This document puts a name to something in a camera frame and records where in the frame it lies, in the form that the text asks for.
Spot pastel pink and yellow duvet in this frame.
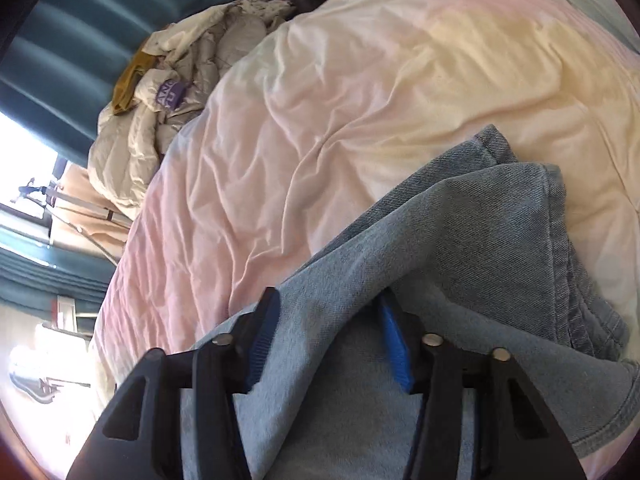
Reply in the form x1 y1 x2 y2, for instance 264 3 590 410
90 0 640 480

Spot blue and white object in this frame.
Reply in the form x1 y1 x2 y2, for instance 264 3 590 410
7 345 91 403

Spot cream puffer jacket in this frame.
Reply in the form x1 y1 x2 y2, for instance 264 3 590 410
87 2 296 208

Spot white patterned crumpled cloth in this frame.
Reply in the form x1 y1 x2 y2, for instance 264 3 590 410
235 0 296 26

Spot light blue denim jeans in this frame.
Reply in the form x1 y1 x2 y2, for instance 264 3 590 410
180 125 640 480

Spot white cabinet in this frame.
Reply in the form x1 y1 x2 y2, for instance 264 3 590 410
37 322 98 356

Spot teal pleated curtain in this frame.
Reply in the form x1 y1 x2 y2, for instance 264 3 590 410
0 225 121 306
0 0 281 161

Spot grey flexible cable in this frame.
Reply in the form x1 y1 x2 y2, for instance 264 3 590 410
50 215 121 267

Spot mustard yellow cloth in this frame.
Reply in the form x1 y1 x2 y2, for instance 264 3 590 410
111 50 156 116

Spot red and white box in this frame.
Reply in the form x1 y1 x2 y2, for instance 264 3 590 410
50 295 76 331

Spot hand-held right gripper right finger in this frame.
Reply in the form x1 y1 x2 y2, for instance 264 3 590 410
377 294 586 480

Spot bright window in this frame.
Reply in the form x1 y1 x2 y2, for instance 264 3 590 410
0 112 68 211

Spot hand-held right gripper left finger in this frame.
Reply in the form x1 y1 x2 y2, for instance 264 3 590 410
65 287 282 480

